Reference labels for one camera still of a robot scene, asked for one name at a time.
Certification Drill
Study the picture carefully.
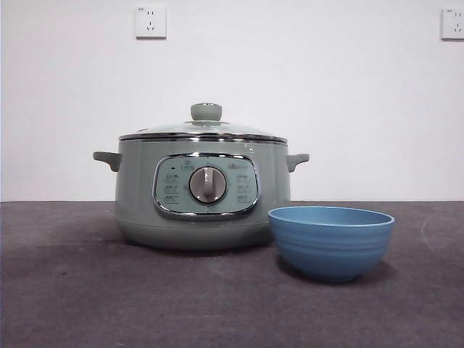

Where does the glass lid with green knob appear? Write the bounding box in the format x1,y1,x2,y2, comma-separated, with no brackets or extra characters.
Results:
119,102,287,143

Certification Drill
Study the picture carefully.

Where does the blue ribbed bowl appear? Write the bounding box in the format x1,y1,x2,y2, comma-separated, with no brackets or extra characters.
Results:
268,205,395,283

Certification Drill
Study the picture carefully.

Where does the white wall socket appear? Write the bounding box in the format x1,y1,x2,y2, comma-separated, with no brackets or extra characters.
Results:
441,8,464,41
136,6,168,40

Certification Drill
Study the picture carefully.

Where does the pale green electric steamer pot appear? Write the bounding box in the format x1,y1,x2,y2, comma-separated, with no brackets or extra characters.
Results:
92,137,311,250

